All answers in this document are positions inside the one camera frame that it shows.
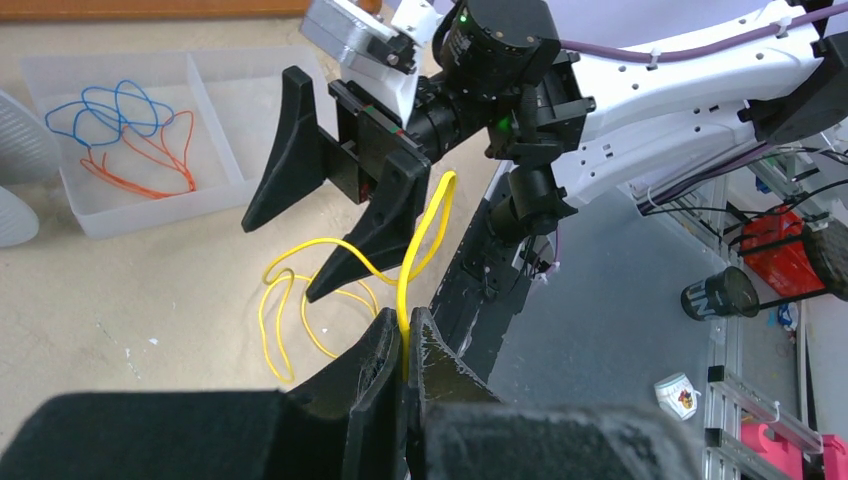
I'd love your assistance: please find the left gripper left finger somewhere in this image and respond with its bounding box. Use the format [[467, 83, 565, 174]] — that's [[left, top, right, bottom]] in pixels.
[[1, 309, 401, 479]]

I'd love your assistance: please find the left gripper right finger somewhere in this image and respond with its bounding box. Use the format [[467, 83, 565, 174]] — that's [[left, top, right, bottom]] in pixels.
[[406, 307, 702, 479]]

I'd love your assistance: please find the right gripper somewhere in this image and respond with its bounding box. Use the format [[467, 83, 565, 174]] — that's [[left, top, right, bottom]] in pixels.
[[241, 66, 431, 302]]

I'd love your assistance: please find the clear plastic divided tray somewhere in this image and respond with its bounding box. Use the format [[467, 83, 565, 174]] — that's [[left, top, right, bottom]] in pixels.
[[21, 46, 325, 239]]

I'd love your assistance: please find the white perforated cable spool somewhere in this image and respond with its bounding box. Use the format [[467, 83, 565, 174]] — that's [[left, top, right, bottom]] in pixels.
[[1, 91, 60, 248]]

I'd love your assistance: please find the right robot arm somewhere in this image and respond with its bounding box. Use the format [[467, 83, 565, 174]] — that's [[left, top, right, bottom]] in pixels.
[[241, 1, 847, 301]]

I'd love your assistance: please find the white printed mug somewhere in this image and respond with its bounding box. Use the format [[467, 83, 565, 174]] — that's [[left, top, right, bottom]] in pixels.
[[654, 372, 701, 421]]

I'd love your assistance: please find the black can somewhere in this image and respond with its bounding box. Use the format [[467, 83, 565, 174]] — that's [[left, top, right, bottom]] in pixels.
[[680, 266, 760, 322]]

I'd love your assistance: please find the pink object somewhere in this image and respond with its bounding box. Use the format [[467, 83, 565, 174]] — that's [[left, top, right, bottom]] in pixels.
[[741, 423, 847, 479]]

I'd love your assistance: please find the red box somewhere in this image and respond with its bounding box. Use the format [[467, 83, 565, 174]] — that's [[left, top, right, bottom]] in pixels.
[[739, 207, 824, 297]]

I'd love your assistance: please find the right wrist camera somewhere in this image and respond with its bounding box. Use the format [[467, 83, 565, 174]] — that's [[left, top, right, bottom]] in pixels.
[[301, 0, 443, 128]]

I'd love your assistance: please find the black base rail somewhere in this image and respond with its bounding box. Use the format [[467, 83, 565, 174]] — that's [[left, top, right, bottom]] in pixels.
[[430, 166, 558, 381]]

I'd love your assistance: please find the orange cable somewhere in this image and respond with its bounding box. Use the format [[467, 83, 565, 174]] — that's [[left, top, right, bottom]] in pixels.
[[79, 110, 198, 201]]

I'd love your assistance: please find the blue cable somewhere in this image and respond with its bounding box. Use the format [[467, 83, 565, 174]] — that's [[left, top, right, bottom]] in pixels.
[[44, 79, 177, 148]]

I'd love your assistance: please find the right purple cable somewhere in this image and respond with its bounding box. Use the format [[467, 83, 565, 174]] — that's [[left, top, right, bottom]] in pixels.
[[559, 3, 848, 66]]

